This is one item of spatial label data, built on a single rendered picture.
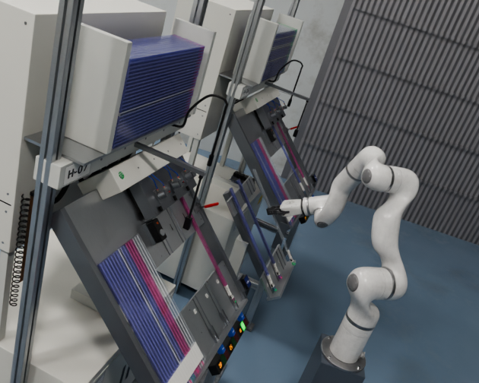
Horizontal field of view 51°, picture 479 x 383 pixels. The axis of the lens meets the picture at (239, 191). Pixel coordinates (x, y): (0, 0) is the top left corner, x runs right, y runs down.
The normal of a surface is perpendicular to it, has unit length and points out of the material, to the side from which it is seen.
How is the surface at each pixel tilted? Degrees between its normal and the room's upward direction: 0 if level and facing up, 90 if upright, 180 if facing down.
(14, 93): 90
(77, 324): 0
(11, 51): 90
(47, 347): 0
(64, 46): 90
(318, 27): 90
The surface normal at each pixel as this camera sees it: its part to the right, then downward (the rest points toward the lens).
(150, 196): 0.84, -0.32
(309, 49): -0.16, 0.40
